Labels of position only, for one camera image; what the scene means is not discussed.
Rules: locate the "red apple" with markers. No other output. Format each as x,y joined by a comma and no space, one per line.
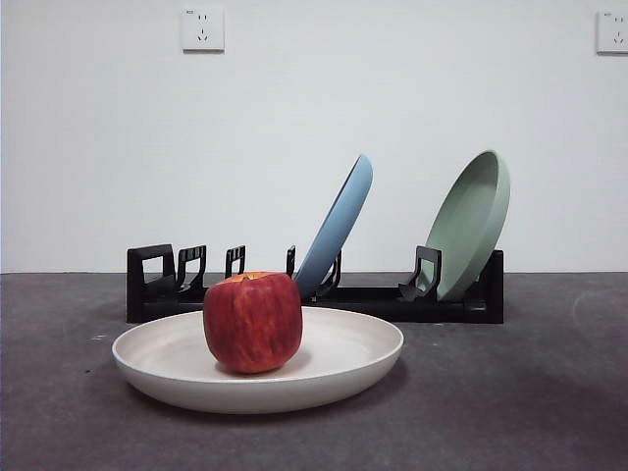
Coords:
252,324

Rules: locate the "pale cream round plate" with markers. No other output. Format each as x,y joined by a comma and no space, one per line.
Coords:
343,363

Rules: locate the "blue round plate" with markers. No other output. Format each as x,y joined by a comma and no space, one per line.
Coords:
338,221

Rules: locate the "black plastic plate rack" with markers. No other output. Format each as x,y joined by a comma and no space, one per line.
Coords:
432,311

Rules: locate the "pale green round plate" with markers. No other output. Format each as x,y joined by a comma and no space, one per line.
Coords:
466,221

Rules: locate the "white wall socket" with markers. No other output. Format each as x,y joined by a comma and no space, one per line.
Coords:
613,34
203,29

